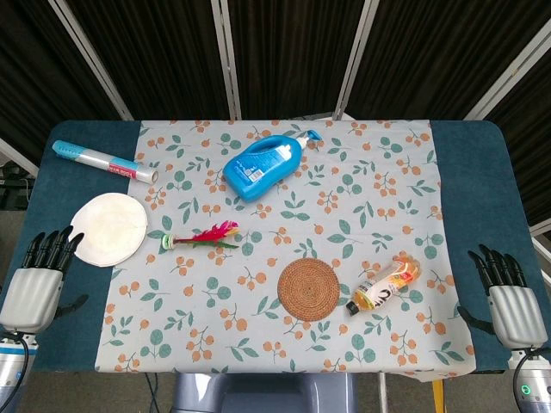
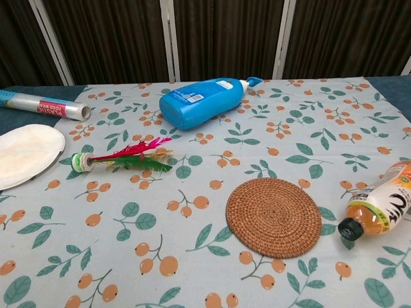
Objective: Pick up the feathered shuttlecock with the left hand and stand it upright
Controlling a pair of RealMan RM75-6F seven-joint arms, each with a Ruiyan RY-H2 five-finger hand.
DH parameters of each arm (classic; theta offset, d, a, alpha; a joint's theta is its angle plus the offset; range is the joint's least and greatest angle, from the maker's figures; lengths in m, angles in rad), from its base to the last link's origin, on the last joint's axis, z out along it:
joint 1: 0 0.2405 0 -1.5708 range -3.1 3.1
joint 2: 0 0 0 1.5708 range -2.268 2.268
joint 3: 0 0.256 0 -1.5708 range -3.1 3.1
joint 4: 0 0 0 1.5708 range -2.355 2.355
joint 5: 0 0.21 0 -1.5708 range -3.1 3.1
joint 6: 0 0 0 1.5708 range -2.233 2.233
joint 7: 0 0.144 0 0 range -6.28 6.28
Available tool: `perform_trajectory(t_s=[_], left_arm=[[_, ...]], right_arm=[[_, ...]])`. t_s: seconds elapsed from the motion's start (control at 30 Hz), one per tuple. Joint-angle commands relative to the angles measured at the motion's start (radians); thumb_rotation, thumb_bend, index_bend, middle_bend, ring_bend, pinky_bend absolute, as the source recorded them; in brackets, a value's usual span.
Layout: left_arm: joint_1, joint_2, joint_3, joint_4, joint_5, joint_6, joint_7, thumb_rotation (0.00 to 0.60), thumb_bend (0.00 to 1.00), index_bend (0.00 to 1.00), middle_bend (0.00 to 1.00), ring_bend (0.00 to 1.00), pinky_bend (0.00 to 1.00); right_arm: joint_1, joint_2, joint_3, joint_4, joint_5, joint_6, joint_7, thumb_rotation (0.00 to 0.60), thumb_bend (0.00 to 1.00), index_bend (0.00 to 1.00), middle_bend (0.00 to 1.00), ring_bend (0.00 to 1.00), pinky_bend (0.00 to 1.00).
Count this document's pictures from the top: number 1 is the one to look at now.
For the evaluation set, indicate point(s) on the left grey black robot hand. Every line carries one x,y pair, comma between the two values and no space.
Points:
30,297

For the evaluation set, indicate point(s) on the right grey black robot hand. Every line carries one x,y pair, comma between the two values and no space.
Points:
516,316

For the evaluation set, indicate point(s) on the colourful feather shuttlecock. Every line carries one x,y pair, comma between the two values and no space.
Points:
206,238

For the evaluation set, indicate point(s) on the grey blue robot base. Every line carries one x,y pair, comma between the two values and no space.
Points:
262,393

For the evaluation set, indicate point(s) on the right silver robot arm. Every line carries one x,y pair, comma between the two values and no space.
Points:
536,380

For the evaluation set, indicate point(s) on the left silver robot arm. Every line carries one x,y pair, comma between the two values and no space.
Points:
9,370

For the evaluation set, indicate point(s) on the white paper plate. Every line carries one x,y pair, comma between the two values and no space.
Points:
109,228

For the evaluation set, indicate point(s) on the floral fruit print tablecloth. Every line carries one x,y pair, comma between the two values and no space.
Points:
267,344

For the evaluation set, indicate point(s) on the orange drink bottle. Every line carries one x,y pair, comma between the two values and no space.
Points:
383,286

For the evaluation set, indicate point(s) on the teal table cover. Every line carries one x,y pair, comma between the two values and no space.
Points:
469,180

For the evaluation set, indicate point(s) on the metal table leg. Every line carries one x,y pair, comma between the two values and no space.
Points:
382,393

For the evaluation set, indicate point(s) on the plastic wrap roll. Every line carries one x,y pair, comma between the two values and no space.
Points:
107,162

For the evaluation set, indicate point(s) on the round woven rattan coaster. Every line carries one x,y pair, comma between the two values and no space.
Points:
308,289

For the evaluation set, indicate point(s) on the blue detergent pump bottle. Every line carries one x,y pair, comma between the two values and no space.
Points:
262,168

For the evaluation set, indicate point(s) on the dark folding screen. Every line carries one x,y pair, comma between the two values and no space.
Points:
292,51

